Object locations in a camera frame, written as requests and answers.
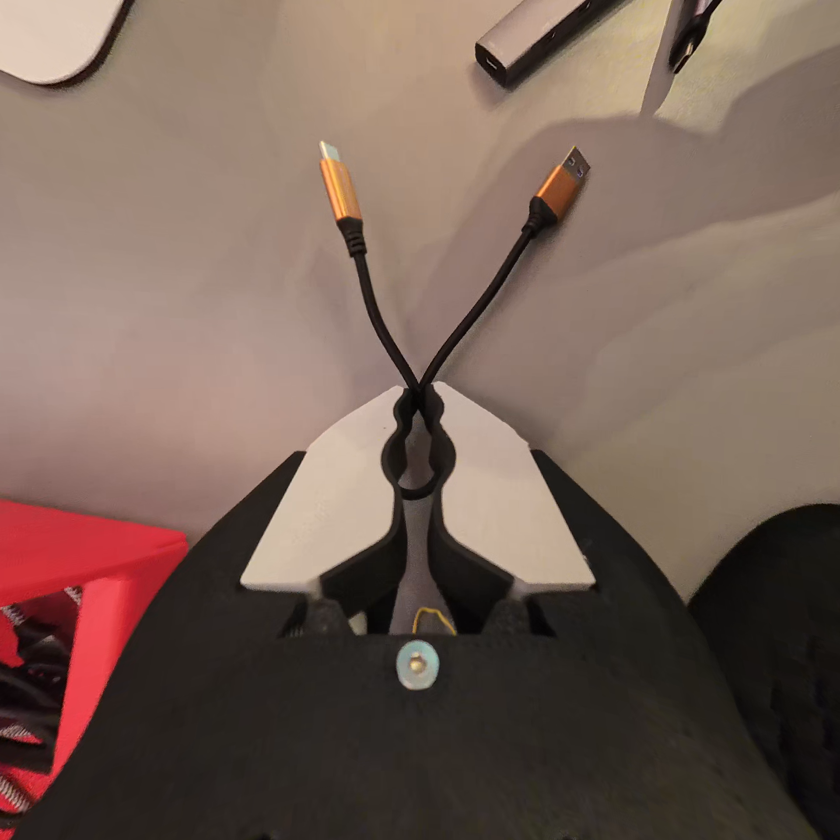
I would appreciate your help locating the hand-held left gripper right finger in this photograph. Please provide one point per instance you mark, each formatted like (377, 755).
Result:
(512, 518)

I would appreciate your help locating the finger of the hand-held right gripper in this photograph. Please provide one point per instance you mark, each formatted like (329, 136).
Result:
(663, 59)

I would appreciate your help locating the yellow twist tie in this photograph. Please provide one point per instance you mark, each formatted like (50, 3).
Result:
(426, 610)

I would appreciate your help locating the grey usb hub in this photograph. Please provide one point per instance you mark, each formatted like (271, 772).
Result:
(544, 39)

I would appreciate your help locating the black quilted pad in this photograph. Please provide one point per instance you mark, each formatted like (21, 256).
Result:
(774, 656)

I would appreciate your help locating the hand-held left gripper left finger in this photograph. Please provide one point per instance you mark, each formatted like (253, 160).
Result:
(328, 518)

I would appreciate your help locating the red storage bin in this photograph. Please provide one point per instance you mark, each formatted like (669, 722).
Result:
(98, 544)

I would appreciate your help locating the white adjustable stand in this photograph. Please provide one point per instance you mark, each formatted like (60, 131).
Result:
(46, 33)

